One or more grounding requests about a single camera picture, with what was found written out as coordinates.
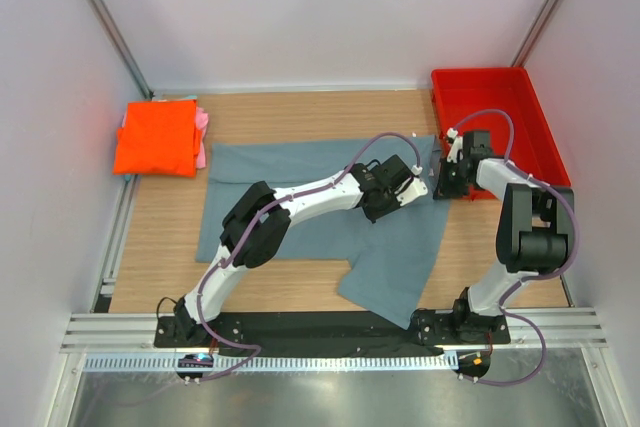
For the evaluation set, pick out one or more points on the aluminium front rail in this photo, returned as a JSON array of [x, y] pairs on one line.
[[104, 332]]

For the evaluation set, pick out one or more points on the aluminium corner post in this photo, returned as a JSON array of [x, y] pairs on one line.
[[117, 40], [535, 32]]

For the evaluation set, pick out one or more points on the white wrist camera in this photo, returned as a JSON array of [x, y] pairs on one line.
[[413, 188], [455, 141]]

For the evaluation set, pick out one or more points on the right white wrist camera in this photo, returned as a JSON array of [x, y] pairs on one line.
[[455, 141]]

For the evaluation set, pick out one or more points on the slotted cable duct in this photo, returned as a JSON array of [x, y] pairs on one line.
[[200, 362]]

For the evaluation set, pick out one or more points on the red plastic bin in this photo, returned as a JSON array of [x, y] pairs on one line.
[[495, 99]]

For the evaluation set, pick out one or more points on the right aluminium corner post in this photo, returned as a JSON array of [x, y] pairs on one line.
[[535, 32]]

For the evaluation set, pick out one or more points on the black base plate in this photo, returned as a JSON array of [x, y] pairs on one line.
[[352, 334]]

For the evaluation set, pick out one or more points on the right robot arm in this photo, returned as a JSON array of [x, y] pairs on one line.
[[535, 235]]

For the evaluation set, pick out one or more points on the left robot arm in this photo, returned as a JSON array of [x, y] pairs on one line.
[[255, 227]]

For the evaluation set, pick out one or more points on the folded pink t shirt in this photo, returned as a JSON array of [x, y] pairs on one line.
[[201, 125]]

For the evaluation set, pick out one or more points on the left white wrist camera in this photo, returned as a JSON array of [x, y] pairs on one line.
[[413, 188]]

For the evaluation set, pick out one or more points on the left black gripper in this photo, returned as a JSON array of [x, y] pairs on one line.
[[373, 215]]

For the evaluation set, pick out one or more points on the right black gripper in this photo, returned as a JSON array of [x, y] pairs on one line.
[[445, 191]]

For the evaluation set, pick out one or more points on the folded orange t shirt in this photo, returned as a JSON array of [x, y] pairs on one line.
[[158, 138]]

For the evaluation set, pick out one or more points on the left aluminium corner post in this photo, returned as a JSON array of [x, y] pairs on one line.
[[117, 40]]

